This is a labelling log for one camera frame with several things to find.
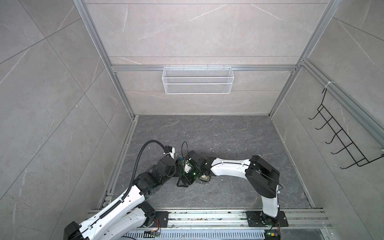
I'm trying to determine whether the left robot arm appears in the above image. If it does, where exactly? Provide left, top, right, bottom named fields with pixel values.
left=63, top=140, right=177, bottom=240

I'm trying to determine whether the black wire hook rack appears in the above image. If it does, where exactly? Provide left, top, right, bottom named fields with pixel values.
left=308, top=88, right=384, bottom=170

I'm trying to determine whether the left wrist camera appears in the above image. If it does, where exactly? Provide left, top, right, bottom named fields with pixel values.
left=164, top=146, right=176, bottom=159

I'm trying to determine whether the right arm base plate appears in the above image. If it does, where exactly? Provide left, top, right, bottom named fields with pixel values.
left=246, top=211, right=289, bottom=227

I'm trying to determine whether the metal keyring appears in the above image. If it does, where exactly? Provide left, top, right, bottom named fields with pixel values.
left=199, top=174, right=211, bottom=183

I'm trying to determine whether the slotted cable duct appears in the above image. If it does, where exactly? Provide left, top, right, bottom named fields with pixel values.
left=120, top=229, right=266, bottom=240

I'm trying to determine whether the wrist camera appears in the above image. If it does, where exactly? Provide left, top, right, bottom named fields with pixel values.
left=164, top=146, right=176, bottom=159
left=182, top=161, right=192, bottom=174

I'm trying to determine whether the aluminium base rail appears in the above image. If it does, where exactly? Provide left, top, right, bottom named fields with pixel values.
left=80, top=208, right=334, bottom=232

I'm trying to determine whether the white wire mesh basket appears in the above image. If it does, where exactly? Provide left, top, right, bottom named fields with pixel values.
left=162, top=67, right=234, bottom=95

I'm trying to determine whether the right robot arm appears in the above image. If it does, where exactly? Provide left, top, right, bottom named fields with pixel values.
left=175, top=151, right=280, bottom=221

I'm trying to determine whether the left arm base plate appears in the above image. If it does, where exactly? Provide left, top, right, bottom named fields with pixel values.
left=149, top=211, right=170, bottom=228

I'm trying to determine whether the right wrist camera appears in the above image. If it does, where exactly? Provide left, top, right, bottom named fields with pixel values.
left=182, top=161, right=192, bottom=174

